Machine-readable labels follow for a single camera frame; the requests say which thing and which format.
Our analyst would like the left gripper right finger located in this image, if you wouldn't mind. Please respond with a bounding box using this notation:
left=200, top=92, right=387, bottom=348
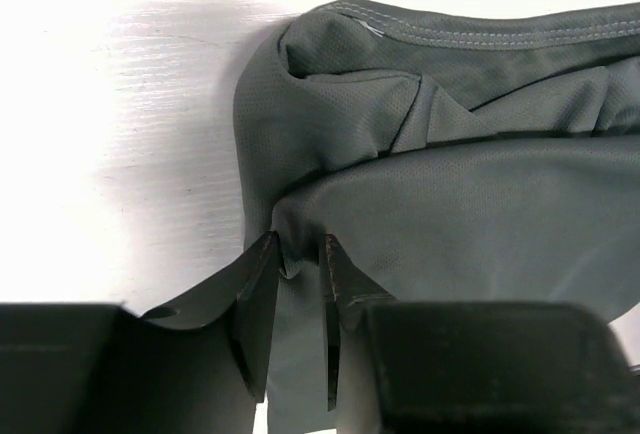
left=319, top=235, right=635, bottom=433

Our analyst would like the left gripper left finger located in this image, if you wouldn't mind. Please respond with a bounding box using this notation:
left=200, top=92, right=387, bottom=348
left=1, top=232, right=278, bottom=433

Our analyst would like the grey t shirt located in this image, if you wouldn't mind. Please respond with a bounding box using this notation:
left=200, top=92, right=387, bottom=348
left=233, top=0, right=639, bottom=433

